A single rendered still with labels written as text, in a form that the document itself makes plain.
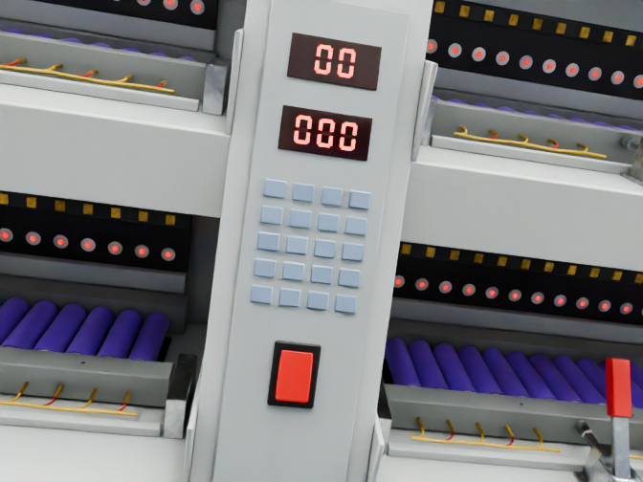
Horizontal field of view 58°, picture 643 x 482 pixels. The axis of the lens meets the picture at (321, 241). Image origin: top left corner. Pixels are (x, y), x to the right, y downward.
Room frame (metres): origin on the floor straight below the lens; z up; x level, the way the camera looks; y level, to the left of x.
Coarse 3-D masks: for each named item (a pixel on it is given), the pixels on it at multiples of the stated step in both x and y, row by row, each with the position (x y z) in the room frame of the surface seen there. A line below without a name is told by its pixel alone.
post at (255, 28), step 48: (336, 0) 0.30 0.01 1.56; (384, 0) 0.30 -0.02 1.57; (432, 0) 0.31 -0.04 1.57; (240, 96) 0.30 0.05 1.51; (240, 144) 0.30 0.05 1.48; (240, 192) 0.30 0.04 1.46; (240, 240) 0.30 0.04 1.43; (384, 240) 0.31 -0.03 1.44; (384, 288) 0.31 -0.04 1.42; (384, 336) 0.31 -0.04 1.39; (192, 480) 0.30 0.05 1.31
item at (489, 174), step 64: (448, 0) 0.47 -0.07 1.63; (448, 64) 0.49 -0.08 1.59; (512, 64) 0.49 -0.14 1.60; (576, 64) 0.49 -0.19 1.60; (640, 64) 0.50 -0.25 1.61; (448, 128) 0.38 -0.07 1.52; (512, 128) 0.38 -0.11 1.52; (576, 128) 0.39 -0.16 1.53; (640, 128) 0.49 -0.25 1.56; (448, 192) 0.31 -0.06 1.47; (512, 192) 0.32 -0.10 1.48; (576, 192) 0.32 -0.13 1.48; (640, 192) 0.33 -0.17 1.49; (576, 256) 0.33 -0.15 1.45; (640, 256) 0.33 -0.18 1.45
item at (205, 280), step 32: (224, 0) 0.49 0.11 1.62; (480, 0) 0.52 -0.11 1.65; (512, 0) 0.52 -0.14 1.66; (544, 0) 0.52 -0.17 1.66; (576, 0) 0.53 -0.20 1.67; (608, 0) 0.53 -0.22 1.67; (640, 0) 0.53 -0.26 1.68; (224, 32) 0.49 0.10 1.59; (640, 32) 0.53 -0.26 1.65; (192, 224) 0.49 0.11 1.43; (192, 256) 0.49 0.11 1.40; (128, 288) 0.48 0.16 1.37; (192, 288) 0.49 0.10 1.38; (192, 320) 0.49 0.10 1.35; (416, 320) 0.51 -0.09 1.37
